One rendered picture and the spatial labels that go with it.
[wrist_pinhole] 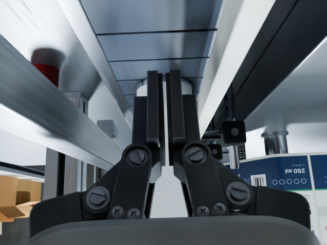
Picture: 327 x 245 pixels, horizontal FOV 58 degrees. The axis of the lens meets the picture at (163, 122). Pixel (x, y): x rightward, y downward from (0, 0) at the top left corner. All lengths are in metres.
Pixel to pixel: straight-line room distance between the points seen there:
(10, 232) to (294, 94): 5.11
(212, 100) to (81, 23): 0.10
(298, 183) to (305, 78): 0.27
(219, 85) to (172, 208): 0.10
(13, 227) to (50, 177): 4.85
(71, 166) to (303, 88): 0.30
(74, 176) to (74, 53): 0.17
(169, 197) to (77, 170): 0.21
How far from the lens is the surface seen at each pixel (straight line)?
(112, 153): 0.17
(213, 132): 0.38
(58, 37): 0.31
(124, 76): 0.26
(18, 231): 5.25
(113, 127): 0.39
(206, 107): 0.23
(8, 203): 2.84
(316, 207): 0.55
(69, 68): 0.37
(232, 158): 0.38
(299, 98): 0.36
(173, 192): 0.23
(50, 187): 0.43
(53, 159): 0.43
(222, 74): 0.17
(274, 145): 0.54
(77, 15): 0.19
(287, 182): 0.53
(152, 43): 0.21
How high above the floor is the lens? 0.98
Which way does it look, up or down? 14 degrees down
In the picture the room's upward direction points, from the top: 178 degrees clockwise
